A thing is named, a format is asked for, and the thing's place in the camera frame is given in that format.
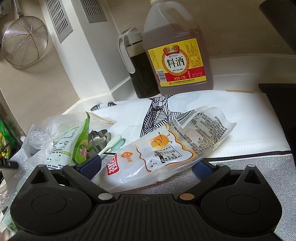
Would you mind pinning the green white snack bag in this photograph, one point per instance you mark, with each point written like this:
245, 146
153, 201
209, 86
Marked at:
70, 148

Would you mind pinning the white geometric print cloth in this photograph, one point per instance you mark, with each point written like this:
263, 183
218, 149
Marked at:
257, 130

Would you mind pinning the mint green toothbrush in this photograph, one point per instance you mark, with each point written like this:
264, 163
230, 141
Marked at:
114, 144

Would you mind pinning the dark soy sauce dispenser bottle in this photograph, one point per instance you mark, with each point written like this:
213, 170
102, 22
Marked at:
137, 63

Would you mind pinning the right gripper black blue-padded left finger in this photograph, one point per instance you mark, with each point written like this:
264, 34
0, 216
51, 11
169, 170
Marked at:
80, 177

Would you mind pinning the black stove top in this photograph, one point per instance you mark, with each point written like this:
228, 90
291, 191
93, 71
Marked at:
282, 97

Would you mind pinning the metal wire strainer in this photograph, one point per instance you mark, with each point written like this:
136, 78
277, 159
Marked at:
25, 40

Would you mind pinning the cooking wine jug yellow label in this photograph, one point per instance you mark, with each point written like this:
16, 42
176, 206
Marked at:
176, 49

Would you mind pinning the grey woven table mat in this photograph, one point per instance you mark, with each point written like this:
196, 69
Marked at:
278, 168

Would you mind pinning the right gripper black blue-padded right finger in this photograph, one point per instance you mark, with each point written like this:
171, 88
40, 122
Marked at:
211, 176

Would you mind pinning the wall vent grille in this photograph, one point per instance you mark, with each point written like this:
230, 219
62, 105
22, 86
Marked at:
59, 19

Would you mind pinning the black wire spice rack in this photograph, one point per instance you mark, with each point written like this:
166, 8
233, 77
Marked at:
10, 145

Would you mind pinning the clear plastic bag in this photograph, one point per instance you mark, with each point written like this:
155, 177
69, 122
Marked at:
35, 148

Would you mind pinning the white orange snack bag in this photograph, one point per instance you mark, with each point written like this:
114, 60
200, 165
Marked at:
166, 151

